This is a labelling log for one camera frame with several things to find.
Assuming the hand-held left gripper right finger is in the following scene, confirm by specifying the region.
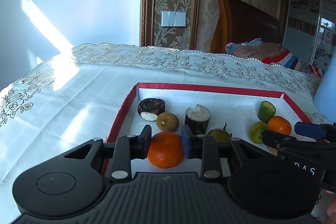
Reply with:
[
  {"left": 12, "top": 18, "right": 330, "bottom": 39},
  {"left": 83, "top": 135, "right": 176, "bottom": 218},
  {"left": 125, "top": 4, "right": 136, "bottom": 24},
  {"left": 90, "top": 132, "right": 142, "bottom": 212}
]
[{"left": 181, "top": 125, "right": 268, "bottom": 184}]

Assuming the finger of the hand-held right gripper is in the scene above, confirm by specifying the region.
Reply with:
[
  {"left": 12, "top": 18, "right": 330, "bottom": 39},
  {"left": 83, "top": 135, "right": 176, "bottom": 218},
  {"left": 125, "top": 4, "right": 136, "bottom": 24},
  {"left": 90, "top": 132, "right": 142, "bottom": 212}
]
[
  {"left": 294, "top": 121, "right": 336, "bottom": 141},
  {"left": 262, "top": 130, "right": 326, "bottom": 154}
]

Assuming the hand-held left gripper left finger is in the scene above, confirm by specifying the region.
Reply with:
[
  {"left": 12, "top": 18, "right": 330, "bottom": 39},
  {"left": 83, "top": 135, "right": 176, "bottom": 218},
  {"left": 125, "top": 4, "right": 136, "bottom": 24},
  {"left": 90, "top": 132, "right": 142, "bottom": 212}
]
[{"left": 64, "top": 124, "right": 153, "bottom": 184}]

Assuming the small orange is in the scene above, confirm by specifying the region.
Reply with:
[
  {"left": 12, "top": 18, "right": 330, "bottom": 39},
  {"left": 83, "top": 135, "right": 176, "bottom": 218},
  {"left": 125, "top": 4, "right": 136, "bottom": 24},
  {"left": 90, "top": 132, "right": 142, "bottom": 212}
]
[{"left": 267, "top": 115, "right": 292, "bottom": 136}]

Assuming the large orange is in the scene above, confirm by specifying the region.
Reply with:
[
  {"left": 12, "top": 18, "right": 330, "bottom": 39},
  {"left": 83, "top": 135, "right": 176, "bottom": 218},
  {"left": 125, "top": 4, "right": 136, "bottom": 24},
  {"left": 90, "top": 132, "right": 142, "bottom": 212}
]
[{"left": 147, "top": 132, "right": 185, "bottom": 169}]

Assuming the dark sugarcane piece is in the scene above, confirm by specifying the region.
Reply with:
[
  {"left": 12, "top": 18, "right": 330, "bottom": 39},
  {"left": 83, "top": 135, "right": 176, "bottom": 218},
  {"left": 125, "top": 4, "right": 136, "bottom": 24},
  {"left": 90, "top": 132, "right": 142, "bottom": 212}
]
[{"left": 184, "top": 105, "right": 211, "bottom": 135}]

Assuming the yellow-brown round fruit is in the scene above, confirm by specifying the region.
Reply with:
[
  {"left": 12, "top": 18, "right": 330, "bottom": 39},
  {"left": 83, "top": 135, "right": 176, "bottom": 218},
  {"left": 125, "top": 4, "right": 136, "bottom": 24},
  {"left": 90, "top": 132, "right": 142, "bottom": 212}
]
[{"left": 156, "top": 112, "right": 179, "bottom": 132}]

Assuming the green citrus fruit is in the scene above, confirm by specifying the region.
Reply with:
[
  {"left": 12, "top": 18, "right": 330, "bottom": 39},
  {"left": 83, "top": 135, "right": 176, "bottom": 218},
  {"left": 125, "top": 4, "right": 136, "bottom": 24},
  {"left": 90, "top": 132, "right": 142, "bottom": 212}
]
[
  {"left": 249, "top": 121, "right": 269, "bottom": 144},
  {"left": 207, "top": 128, "right": 232, "bottom": 143}
]

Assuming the green cucumber piece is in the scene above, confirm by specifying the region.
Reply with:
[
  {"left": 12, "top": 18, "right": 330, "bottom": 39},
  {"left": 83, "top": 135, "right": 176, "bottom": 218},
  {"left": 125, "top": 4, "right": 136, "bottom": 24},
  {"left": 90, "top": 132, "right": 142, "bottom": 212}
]
[{"left": 257, "top": 101, "right": 277, "bottom": 122}]

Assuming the red shallow cardboard box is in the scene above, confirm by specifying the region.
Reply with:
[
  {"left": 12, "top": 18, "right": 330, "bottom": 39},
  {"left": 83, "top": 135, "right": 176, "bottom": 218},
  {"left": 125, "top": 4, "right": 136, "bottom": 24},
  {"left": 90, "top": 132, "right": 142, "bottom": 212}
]
[{"left": 102, "top": 82, "right": 326, "bottom": 177}]

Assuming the light blue kettle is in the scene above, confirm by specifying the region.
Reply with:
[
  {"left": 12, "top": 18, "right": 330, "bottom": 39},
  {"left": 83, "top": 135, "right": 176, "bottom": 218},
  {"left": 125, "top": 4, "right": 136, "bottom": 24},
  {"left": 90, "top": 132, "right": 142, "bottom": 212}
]
[{"left": 312, "top": 56, "right": 336, "bottom": 125}]

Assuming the white lace tablecloth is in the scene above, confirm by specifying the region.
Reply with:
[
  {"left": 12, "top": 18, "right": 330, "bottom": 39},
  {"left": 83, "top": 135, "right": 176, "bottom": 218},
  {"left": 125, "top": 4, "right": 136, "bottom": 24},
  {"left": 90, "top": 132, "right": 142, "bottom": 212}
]
[{"left": 0, "top": 43, "right": 336, "bottom": 224}]

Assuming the striped colourful blanket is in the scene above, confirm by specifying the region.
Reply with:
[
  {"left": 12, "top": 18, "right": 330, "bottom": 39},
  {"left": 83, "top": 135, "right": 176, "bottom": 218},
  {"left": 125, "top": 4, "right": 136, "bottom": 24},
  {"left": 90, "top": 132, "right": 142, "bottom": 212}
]
[{"left": 225, "top": 38, "right": 322, "bottom": 78}]

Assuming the wardrobe with patterned doors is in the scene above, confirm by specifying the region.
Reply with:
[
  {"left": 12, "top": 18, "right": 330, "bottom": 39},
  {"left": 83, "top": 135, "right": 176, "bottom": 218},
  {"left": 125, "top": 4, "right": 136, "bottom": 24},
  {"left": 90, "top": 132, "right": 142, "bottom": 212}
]
[{"left": 281, "top": 0, "right": 336, "bottom": 75}]

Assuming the brown wooden headboard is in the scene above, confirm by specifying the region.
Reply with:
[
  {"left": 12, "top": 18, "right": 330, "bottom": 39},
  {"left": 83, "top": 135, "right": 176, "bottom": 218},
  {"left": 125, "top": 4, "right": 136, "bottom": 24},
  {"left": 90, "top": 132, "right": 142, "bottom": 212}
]
[{"left": 210, "top": 0, "right": 281, "bottom": 54}]

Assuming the white wall light switch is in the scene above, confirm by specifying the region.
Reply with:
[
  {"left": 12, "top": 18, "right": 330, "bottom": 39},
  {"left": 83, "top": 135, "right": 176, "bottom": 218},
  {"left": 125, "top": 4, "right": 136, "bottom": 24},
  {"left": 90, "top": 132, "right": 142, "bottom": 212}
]
[{"left": 161, "top": 10, "right": 186, "bottom": 27}]

